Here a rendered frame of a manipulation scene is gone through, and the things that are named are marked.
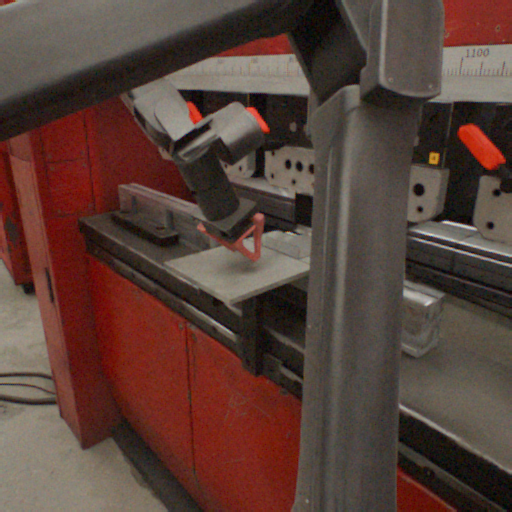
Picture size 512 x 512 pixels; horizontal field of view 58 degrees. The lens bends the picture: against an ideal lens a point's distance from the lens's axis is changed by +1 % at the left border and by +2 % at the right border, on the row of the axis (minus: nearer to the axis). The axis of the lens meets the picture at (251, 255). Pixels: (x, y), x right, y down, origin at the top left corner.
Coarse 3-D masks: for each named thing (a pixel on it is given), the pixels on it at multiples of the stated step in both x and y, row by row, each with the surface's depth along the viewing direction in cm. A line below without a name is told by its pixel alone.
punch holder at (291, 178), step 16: (272, 96) 82; (288, 96) 79; (304, 96) 76; (272, 112) 83; (288, 112) 80; (304, 112) 77; (272, 128) 84; (288, 128) 81; (304, 128) 78; (288, 144) 82; (304, 144) 79; (272, 160) 85; (288, 160) 83; (304, 160) 79; (272, 176) 87; (288, 176) 83; (304, 176) 80; (304, 192) 81
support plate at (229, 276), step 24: (264, 240) 88; (168, 264) 77; (192, 264) 77; (216, 264) 77; (240, 264) 77; (264, 264) 77; (288, 264) 77; (216, 288) 68; (240, 288) 68; (264, 288) 69
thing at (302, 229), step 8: (296, 192) 88; (296, 200) 88; (304, 200) 86; (312, 200) 85; (296, 208) 89; (304, 208) 87; (312, 208) 85; (296, 216) 89; (304, 216) 87; (304, 224) 88; (304, 232) 90
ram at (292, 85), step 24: (456, 0) 55; (480, 0) 53; (504, 0) 52; (456, 24) 56; (480, 24) 54; (504, 24) 52; (240, 48) 86; (264, 48) 81; (288, 48) 77; (456, 96) 58; (480, 96) 56; (504, 96) 54
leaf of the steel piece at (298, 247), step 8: (272, 240) 83; (280, 240) 81; (288, 240) 87; (296, 240) 87; (304, 240) 87; (272, 248) 83; (280, 248) 81; (288, 248) 80; (296, 248) 78; (304, 248) 83; (296, 256) 79; (304, 256) 79
